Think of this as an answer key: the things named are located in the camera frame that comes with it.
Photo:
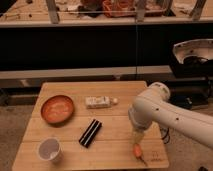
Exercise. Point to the white tube with label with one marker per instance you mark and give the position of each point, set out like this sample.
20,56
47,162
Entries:
93,102

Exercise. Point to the white paper cup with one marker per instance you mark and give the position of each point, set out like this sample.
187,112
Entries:
50,150

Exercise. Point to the orange basket on shelf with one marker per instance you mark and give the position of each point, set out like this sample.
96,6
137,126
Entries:
129,8

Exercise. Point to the black striped rectangular block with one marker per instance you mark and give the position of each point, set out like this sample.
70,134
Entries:
88,136

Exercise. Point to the orange wooden bowl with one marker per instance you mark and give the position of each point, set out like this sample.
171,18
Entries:
57,109

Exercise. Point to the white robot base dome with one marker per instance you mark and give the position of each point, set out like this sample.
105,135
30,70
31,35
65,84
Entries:
196,47

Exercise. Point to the orange carrot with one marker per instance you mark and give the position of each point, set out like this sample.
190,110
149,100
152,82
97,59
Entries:
137,151

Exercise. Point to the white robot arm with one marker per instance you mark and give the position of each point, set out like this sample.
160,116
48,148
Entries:
152,105

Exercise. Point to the wooden table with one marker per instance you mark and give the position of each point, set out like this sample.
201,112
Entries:
99,134

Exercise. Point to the pale translucent gripper tip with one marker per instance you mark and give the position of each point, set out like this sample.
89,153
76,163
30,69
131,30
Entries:
137,136

